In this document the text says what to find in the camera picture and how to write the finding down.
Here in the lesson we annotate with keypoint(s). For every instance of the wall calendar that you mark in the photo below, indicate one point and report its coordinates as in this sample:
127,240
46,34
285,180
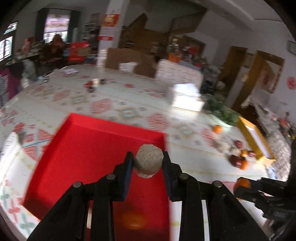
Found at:
108,27

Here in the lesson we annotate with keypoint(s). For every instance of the lace covered side table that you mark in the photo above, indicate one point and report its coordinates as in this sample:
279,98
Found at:
271,113

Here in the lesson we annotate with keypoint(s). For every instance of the small toy car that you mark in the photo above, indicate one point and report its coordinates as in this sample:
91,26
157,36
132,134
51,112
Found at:
92,85

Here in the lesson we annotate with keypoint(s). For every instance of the far small orange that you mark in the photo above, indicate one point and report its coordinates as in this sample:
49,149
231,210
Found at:
217,129

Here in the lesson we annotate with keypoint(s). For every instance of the round beige cake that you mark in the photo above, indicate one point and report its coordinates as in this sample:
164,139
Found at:
148,160

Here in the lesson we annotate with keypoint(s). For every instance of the red tray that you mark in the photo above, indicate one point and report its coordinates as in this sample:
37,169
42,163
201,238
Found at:
85,149

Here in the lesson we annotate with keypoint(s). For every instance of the dark plum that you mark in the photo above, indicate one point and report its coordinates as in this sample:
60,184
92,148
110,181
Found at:
235,161

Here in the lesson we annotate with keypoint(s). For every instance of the square beige cake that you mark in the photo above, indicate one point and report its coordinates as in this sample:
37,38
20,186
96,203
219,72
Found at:
235,151

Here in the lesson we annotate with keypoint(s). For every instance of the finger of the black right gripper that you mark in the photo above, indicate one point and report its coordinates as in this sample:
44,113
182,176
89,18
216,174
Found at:
252,192

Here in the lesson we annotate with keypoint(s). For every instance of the patterned chair far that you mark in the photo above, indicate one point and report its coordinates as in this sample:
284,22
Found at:
172,73

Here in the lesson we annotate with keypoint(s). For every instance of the big red jujube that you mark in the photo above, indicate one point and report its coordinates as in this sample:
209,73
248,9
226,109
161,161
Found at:
238,144
251,154

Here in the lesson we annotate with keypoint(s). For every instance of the brown covered chair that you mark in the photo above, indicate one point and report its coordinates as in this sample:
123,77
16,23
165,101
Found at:
127,60

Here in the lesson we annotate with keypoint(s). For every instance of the white tissue box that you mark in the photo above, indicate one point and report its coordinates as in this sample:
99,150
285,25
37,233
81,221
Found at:
185,96

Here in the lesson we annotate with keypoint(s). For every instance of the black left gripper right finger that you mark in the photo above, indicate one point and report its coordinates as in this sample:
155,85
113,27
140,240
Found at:
227,218

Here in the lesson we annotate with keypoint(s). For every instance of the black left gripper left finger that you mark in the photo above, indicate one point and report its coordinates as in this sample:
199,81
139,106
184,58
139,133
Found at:
67,219

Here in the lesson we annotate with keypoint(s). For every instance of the yellow cardboard tray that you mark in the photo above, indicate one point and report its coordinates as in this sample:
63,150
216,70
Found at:
257,142

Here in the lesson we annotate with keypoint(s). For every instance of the big red jujube right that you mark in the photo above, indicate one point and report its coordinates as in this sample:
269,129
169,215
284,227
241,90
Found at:
251,154

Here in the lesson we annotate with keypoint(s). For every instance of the green leafy vegetables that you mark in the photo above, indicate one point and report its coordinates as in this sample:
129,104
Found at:
216,107

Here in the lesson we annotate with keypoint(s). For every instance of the wall clock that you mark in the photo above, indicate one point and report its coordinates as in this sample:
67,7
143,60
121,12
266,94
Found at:
291,47

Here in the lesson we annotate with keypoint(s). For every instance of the big red jujube left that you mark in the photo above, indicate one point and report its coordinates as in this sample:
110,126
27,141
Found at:
238,144

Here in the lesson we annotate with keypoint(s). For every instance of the red gift box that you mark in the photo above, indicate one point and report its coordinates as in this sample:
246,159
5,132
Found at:
78,51

